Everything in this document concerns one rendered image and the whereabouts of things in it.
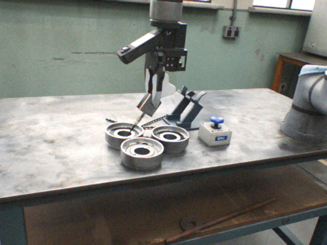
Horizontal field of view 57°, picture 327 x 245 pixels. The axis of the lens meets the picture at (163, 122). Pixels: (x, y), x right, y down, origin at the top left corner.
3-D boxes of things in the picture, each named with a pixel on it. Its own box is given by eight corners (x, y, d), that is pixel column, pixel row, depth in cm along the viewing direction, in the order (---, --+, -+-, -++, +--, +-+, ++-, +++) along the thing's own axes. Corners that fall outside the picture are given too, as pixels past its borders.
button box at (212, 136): (209, 147, 87) (211, 131, 85) (197, 136, 93) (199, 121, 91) (233, 144, 90) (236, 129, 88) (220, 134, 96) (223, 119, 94)
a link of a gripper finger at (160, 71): (164, 92, 74) (166, 55, 71) (158, 93, 73) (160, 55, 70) (156, 88, 78) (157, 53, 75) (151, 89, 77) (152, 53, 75)
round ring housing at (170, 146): (189, 141, 89) (190, 128, 88) (185, 158, 80) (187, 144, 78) (154, 135, 91) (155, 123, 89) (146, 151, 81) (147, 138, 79)
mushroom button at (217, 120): (212, 136, 88) (215, 120, 86) (205, 130, 91) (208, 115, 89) (224, 135, 89) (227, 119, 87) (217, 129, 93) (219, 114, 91)
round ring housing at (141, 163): (158, 175, 71) (160, 160, 69) (115, 168, 72) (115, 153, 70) (164, 154, 81) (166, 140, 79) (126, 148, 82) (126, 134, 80)
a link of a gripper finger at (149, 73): (167, 102, 83) (172, 70, 79) (147, 104, 81) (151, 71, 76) (162, 97, 85) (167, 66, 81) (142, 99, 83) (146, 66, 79)
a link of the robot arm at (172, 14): (158, 1, 66) (144, -1, 73) (156, 23, 68) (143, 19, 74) (188, 3, 69) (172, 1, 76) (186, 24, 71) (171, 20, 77)
